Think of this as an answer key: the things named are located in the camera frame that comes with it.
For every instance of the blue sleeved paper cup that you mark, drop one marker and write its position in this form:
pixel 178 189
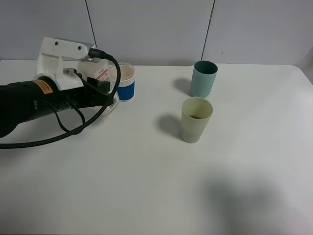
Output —
pixel 126 87

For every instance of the clear plastic drink bottle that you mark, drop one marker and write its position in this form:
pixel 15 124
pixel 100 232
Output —
pixel 97 74

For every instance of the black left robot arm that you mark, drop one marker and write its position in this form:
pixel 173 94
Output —
pixel 25 101

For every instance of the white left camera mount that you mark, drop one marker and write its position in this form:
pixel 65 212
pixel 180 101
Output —
pixel 50 62

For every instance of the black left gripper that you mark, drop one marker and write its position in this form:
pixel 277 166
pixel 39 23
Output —
pixel 47 98

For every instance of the teal plastic cup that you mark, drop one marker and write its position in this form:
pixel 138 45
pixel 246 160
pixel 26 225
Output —
pixel 203 77

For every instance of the pale green plastic cup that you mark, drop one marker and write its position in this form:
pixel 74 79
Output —
pixel 195 114

